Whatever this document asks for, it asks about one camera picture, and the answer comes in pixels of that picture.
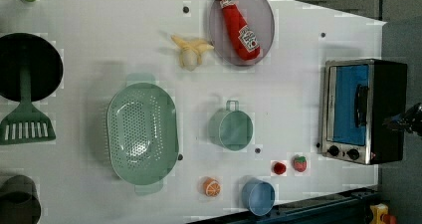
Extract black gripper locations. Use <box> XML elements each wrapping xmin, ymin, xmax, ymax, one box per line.
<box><xmin>383</xmin><ymin>103</ymin><xmax>422</xmax><ymax>136</ymax></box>

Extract silver black toaster oven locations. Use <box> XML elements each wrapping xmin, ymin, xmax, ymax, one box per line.
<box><xmin>320</xmin><ymin>59</ymin><xmax>407</xmax><ymax>165</ymax></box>

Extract red strawberry toy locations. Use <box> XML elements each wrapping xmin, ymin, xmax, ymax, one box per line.
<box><xmin>293</xmin><ymin>156</ymin><xmax>308</xmax><ymax>172</ymax></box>

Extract small red round toy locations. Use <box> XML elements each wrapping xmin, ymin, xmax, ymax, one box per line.
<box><xmin>273</xmin><ymin>162</ymin><xmax>287</xmax><ymax>175</ymax></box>

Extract blue plastic cup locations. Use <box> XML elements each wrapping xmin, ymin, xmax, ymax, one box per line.
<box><xmin>241</xmin><ymin>178</ymin><xmax>275</xmax><ymax>216</ymax></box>

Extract grey oval plate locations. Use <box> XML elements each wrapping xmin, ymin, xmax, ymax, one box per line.
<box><xmin>208</xmin><ymin>0</ymin><xmax>275</xmax><ymax>66</ymax></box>

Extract red plush ketchup bottle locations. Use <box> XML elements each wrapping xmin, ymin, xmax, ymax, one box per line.
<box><xmin>219</xmin><ymin>0</ymin><xmax>261</xmax><ymax>61</ymax></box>

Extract orange slice toy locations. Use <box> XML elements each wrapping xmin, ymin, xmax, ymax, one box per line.
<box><xmin>202</xmin><ymin>177</ymin><xmax>221</xmax><ymax>197</ymax></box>

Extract yellow plush peeled banana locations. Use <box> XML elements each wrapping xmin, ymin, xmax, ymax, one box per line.
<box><xmin>171</xmin><ymin>35</ymin><xmax>214</xmax><ymax>72</ymax></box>

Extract green perforated colander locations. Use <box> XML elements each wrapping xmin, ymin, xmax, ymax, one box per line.
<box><xmin>106</xmin><ymin>74</ymin><xmax>179</xmax><ymax>196</ymax></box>

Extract green slotted spatula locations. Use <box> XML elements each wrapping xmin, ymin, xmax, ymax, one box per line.
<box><xmin>1</xmin><ymin>62</ymin><xmax>63</xmax><ymax>145</ymax></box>

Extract black round pot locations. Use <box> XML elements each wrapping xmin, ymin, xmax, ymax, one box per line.
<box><xmin>0</xmin><ymin>33</ymin><xmax>64</xmax><ymax>102</ymax></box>

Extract dark grey cup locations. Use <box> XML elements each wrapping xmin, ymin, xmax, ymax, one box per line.
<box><xmin>0</xmin><ymin>175</ymin><xmax>41</xmax><ymax>224</ymax></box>

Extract green cup with handle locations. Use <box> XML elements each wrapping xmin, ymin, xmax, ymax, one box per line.
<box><xmin>208</xmin><ymin>100</ymin><xmax>254</xmax><ymax>151</ymax></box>

